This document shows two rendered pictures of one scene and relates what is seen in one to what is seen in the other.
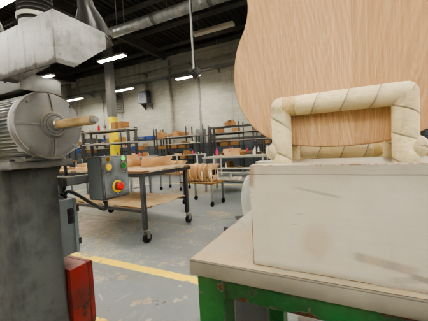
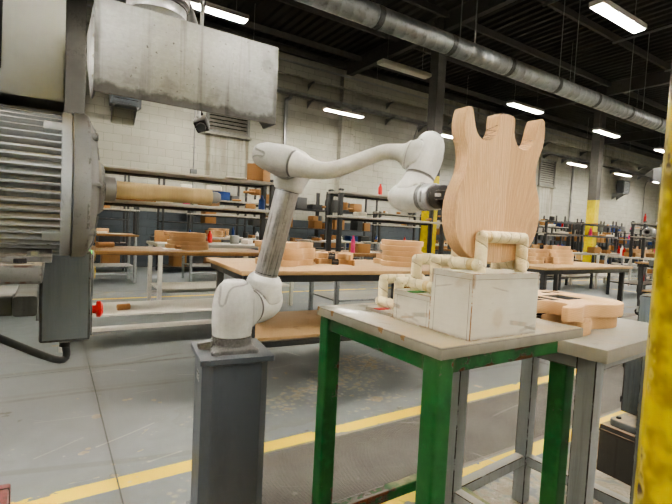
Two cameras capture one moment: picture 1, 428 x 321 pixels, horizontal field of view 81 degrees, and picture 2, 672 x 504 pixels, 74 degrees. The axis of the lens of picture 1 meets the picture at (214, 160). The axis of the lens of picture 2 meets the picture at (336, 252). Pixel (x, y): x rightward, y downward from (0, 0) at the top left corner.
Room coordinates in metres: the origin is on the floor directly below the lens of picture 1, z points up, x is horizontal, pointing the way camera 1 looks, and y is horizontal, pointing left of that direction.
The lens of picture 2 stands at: (0.15, 1.07, 1.20)
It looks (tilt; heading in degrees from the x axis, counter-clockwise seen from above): 3 degrees down; 301
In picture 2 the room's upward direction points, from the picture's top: 3 degrees clockwise
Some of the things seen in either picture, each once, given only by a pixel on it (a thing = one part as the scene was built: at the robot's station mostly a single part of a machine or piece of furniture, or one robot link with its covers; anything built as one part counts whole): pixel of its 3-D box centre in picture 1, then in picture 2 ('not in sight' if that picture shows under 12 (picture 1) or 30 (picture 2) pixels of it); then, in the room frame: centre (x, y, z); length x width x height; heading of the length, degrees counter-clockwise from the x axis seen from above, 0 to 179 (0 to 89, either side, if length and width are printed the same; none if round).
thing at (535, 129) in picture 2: not in sight; (530, 136); (0.36, -0.32, 1.49); 0.07 x 0.04 x 0.10; 63
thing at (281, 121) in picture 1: (281, 135); (480, 254); (0.43, -0.12, 1.15); 0.03 x 0.03 x 0.09
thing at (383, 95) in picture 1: (336, 100); (503, 237); (0.39, -0.19, 1.20); 0.20 x 0.03 x 0.03; 63
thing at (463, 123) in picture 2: not in sight; (467, 125); (0.48, -0.09, 1.48); 0.07 x 0.04 x 0.09; 63
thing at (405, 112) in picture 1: (405, 127); (521, 255); (0.35, -0.27, 1.15); 0.03 x 0.03 x 0.09
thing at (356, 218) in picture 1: (339, 210); (484, 300); (0.43, -0.21, 1.02); 0.27 x 0.15 x 0.17; 64
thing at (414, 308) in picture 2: not in sight; (443, 305); (0.57, -0.28, 0.98); 0.27 x 0.16 x 0.09; 64
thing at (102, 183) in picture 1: (95, 183); (29, 307); (1.22, 0.58, 0.99); 0.24 x 0.21 x 0.26; 64
